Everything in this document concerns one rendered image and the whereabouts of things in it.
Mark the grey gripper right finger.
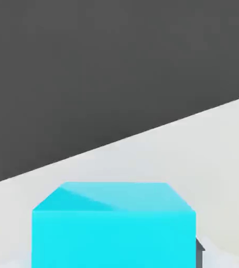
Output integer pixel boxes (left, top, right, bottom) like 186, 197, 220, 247
195, 237, 235, 268

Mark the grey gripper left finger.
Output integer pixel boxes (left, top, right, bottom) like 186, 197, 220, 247
8, 259, 32, 268

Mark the small cyan cube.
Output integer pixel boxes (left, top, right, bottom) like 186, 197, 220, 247
31, 181, 197, 268

